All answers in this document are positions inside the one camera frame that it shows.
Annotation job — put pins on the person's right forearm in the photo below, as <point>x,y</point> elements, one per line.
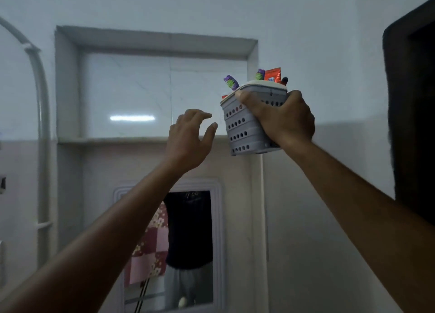
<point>367,228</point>

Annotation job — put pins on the person's left forearm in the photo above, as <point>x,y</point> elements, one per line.
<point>102,241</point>

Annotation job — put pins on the white framed wall mirror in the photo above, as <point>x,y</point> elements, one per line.
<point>193,234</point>

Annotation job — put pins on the white wall pipe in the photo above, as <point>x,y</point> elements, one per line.
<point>43,153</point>

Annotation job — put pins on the person's left thumb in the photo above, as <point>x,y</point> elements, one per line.
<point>209,136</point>

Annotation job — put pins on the person's right hand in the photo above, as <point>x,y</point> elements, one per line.
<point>289,119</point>

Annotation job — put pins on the purple green tube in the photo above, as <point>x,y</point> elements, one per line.
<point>260,74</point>

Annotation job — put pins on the dark wooden door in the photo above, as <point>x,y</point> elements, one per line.
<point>413,119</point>

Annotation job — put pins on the orange sachet packet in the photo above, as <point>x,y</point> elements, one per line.
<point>273,75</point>

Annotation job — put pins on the person's left hand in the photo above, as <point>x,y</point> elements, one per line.
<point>185,146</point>

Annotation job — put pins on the recessed wall niche shelf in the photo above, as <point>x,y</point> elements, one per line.
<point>153,95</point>

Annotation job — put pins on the grey perforated plastic basket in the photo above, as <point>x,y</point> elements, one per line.
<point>243,129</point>

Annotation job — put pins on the person's right thumb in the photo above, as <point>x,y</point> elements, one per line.
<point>250,101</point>

